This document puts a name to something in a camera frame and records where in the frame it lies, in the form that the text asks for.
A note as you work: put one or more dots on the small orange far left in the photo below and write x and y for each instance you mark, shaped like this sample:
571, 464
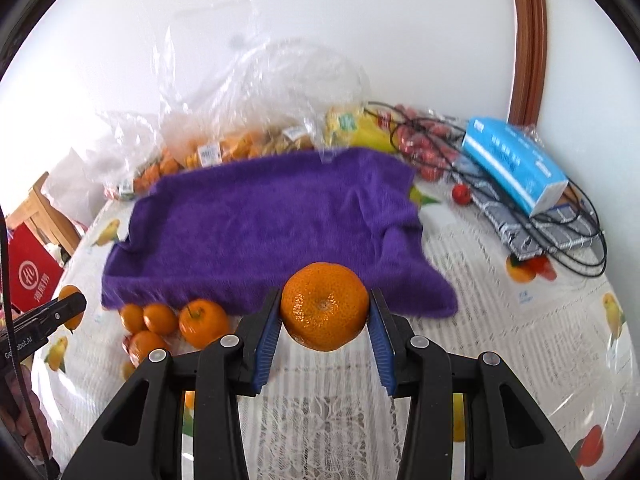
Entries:
132, 319

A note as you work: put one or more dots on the small red cherry tomato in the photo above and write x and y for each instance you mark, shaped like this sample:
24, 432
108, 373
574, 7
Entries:
461, 194

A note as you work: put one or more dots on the orange near left gripper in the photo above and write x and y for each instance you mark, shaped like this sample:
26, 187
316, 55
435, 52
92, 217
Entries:
142, 344

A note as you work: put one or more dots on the large orange with stem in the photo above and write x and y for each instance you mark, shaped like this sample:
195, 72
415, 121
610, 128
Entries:
202, 322

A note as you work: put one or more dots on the patterned grey pouch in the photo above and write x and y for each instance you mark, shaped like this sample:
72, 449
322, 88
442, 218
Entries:
560, 230

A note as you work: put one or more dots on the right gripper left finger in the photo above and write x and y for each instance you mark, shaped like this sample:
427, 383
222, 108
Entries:
259, 333

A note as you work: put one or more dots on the brown wooden door frame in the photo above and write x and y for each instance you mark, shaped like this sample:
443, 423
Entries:
530, 61

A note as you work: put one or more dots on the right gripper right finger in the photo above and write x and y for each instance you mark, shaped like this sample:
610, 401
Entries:
388, 334

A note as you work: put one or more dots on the red paper bag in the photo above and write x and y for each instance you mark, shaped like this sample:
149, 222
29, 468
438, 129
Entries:
33, 273

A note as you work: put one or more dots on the bag of red tomatoes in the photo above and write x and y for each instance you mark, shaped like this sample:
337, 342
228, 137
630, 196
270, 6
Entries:
428, 141

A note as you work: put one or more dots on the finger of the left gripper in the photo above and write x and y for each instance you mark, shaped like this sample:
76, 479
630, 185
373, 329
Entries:
33, 329

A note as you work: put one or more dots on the clear bag of tangerines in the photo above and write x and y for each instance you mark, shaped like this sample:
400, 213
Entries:
126, 155

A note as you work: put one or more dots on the small orange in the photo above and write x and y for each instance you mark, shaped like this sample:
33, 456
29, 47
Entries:
132, 319
160, 319

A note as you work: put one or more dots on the small orange middle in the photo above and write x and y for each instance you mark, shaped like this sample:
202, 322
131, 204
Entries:
160, 319

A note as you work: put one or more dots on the wooden chair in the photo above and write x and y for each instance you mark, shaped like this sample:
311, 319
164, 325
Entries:
46, 223

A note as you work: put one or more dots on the blue tissue pack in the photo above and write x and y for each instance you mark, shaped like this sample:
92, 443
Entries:
533, 180

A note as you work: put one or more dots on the purple fleece towel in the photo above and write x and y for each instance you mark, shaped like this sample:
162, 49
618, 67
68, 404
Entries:
231, 233

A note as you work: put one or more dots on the clear bag of oranges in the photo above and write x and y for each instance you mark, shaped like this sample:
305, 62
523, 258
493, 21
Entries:
274, 98

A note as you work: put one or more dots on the white plastic bag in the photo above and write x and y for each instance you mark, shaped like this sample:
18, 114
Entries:
69, 190

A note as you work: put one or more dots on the yellow fruit bag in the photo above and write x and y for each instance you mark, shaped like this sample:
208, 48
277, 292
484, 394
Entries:
367, 126

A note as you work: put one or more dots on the mandarin orange dimpled skin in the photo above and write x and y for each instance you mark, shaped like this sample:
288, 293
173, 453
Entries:
324, 306

